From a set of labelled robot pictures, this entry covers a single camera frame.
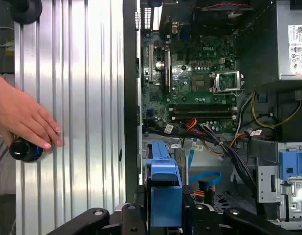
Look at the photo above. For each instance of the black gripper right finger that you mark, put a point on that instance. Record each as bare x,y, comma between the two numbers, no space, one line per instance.
202,220

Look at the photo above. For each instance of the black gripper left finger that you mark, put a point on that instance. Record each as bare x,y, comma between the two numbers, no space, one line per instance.
97,216

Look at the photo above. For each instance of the black RAM slot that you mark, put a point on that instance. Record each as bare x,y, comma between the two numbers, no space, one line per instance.
202,115
202,107
202,119
202,110

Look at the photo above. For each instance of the expansion slot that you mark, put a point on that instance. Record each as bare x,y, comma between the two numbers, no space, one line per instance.
150,63

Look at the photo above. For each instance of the person's bare hand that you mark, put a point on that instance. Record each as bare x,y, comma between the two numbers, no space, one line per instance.
21,112

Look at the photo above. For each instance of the silver optical drive cage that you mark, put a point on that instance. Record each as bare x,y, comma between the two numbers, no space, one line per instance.
265,183

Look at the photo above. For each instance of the person's trunk in grey shirt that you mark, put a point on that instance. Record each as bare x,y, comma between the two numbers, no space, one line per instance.
4,176

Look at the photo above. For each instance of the blue drive latch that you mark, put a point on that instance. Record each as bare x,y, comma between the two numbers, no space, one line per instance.
291,161

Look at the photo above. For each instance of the black PC case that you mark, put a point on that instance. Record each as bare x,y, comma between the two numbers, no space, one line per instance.
130,98

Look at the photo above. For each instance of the green motherboard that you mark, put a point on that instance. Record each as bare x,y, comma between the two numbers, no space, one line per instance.
185,98

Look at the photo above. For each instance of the square golden chip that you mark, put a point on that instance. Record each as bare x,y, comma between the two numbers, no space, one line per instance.
201,82

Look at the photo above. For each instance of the CPU socket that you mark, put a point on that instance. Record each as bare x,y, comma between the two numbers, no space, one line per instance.
226,82

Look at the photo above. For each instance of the grey power supply unit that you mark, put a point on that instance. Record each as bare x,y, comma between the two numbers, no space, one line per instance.
295,49

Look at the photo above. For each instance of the black round knob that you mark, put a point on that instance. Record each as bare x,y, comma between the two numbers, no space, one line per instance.
26,11

